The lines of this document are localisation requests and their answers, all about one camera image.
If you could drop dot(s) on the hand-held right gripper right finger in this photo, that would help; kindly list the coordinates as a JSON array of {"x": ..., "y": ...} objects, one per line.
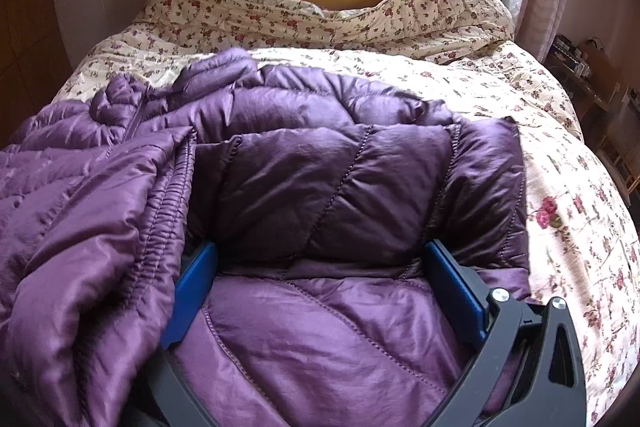
[{"x": 452, "y": 287}]

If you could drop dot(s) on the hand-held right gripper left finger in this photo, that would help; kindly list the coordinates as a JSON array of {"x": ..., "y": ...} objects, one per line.
[{"x": 192, "y": 292}]

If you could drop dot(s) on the purple puffer jacket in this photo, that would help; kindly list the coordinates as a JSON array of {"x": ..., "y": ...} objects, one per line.
[{"x": 325, "y": 167}]

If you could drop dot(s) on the floral duvet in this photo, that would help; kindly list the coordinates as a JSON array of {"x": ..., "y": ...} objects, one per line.
[{"x": 450, "y": 72}]

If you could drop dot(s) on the cluttered wooden desk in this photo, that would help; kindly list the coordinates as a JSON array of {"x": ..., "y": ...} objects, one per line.
[{"x": 595, "y": 77}]

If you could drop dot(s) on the wooden wardrobe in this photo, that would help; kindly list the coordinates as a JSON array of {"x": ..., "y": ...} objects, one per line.
[{"x": 25, "y": 32}]

